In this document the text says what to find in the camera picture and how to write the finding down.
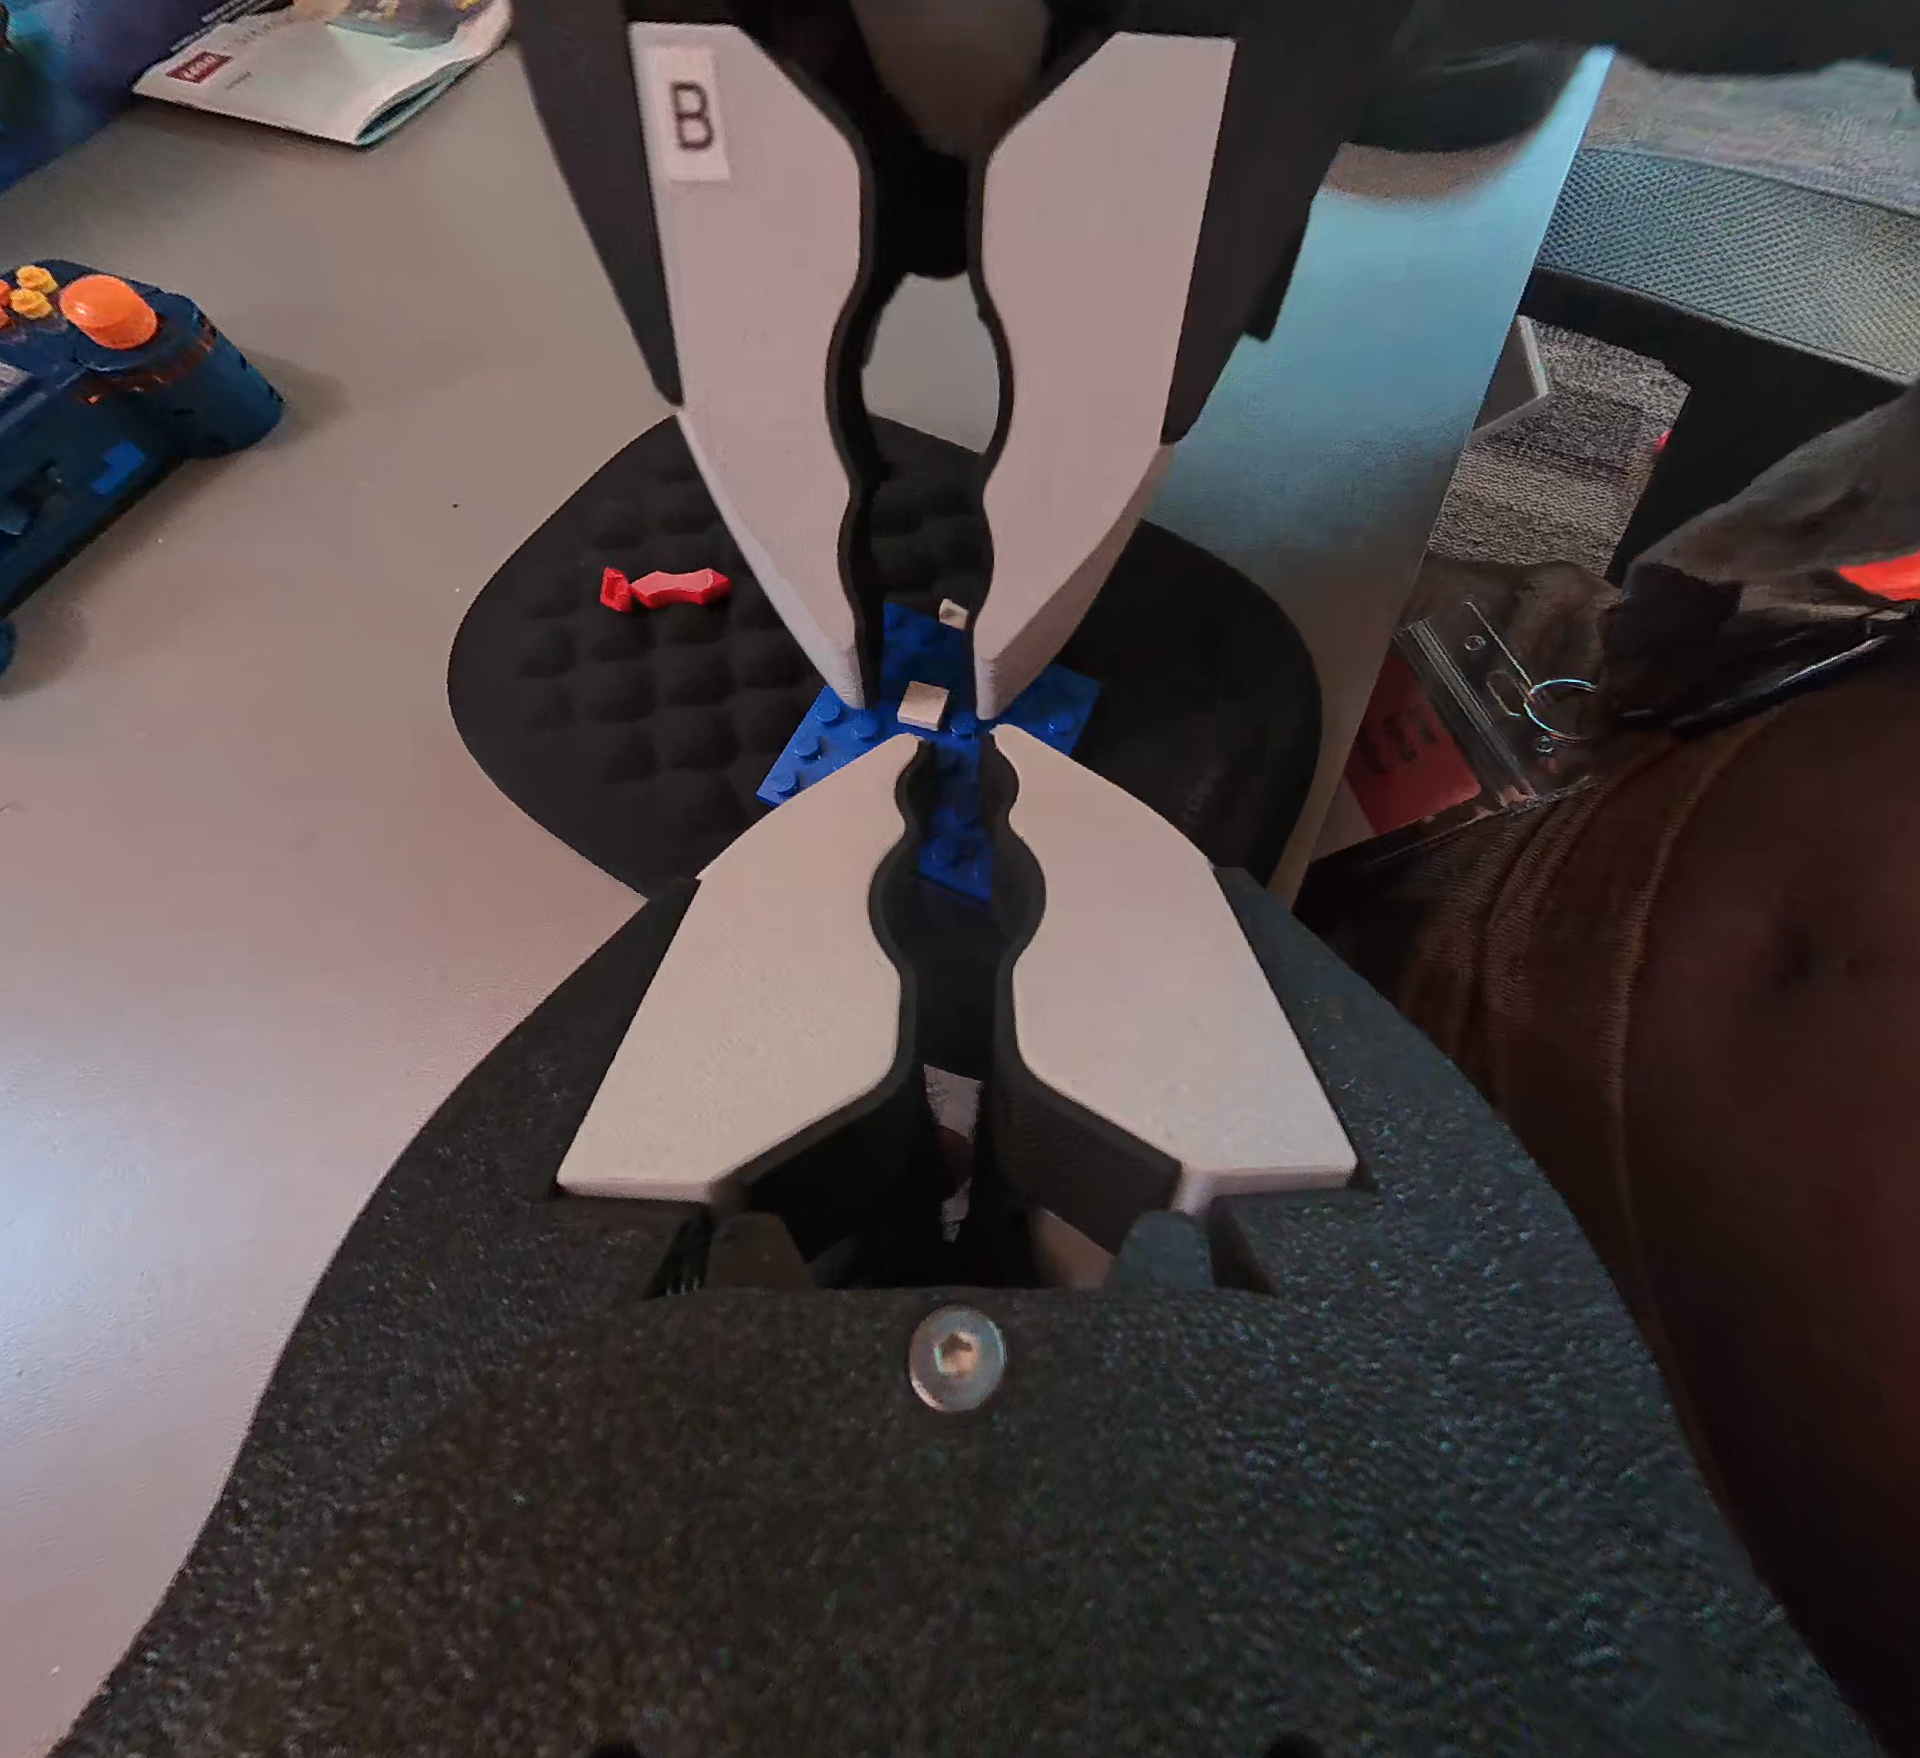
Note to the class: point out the blue brick controller model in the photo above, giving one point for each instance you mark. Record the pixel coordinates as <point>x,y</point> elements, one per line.
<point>104,422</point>

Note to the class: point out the building instruction booklet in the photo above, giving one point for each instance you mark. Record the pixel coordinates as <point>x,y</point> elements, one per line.
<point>331,48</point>

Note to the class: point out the orange cloth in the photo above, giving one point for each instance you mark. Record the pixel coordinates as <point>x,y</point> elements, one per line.
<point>1883,577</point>

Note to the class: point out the black dimpled foam pad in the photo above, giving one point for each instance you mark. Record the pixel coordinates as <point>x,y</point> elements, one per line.
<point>630,709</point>

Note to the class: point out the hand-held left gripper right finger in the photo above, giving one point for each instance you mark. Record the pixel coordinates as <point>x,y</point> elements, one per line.
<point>1170,1023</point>

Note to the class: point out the clear badge holder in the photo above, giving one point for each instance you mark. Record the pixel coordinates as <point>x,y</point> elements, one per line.
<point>1441,738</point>

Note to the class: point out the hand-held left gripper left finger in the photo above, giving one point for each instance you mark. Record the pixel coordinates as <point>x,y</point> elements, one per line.
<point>751,1023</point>

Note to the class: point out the large blue brick plate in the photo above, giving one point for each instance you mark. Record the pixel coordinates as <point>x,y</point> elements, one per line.
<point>818,760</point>

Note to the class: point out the person's leg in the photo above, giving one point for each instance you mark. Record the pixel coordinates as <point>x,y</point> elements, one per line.
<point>1651,1038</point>

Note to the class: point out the small red brick piece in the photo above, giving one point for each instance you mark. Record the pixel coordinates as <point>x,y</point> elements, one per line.
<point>615,588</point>

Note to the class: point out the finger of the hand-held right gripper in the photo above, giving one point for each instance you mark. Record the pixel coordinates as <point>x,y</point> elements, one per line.
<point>1094,333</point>
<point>751,333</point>

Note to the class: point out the red curved brick piece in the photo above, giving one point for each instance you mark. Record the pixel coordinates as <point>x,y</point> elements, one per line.
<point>674,584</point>

